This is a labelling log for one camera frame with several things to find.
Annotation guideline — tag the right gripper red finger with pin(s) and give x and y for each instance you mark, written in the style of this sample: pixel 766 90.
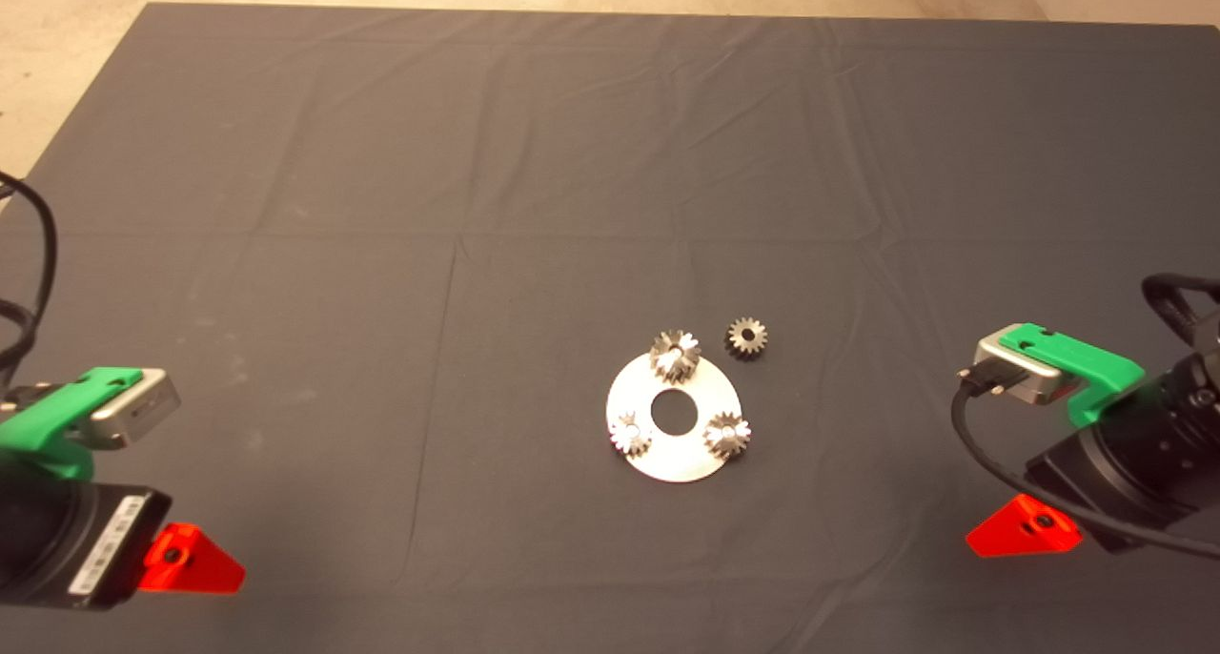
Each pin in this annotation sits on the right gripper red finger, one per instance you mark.
pixel 1025 532

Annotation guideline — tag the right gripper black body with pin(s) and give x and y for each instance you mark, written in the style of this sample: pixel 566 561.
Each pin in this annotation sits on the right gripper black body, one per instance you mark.
pixel 1134 473

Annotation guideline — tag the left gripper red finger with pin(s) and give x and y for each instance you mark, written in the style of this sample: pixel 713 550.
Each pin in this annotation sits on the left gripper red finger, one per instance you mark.
pixel 195 568

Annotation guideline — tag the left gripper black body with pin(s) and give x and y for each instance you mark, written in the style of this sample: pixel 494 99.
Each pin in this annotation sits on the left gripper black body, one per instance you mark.
pixel 57 540

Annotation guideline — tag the larger steel gear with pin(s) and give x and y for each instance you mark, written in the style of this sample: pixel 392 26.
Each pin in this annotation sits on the larger steel gear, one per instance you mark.
pixel 675 357

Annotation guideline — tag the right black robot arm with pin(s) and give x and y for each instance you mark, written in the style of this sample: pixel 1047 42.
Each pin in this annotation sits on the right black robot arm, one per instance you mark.
pixel 1191 387

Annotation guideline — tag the small shiny steel gear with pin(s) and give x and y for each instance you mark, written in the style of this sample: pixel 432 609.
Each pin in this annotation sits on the small shiny steel gear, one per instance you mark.
pixel 630 435
pixel 728 436

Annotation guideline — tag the small dark steel gear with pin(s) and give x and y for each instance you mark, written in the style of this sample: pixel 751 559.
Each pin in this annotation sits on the small dark steel gear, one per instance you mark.
pixel 736 344

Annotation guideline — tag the black corrugated conduit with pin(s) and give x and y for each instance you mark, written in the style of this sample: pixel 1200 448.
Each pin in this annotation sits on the black corrugated conduit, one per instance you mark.
pixel 1182 279

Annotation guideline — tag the round metal plate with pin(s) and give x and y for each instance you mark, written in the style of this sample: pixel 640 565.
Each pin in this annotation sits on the round metal plate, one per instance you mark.
pixel 667 461

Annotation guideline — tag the dark grey table cloth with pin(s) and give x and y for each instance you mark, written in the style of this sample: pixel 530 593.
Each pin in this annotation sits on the dark grey table cloth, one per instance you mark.
pixel 477 206

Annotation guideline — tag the right green camera mount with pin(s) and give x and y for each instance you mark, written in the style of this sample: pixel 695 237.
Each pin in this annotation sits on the right green camera mount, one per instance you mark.
pixel 1087 358

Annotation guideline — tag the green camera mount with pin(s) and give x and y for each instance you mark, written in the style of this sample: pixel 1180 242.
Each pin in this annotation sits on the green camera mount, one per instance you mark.
pixel 1087 358
pixel 48 416

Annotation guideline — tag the left green camera mount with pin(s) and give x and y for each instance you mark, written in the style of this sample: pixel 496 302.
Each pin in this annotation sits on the left green camera mount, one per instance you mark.
pixel 48 416

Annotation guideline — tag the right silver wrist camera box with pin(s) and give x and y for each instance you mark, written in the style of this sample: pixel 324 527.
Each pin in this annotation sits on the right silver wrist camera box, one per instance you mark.
pixel 1039 387

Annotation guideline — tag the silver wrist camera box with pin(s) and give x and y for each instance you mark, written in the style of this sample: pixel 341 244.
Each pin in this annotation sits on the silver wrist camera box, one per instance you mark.
pixel 1039 387
pixel 133 416

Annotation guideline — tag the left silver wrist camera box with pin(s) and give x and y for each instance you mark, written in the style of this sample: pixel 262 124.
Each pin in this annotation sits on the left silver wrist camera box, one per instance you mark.
pixel 133 416

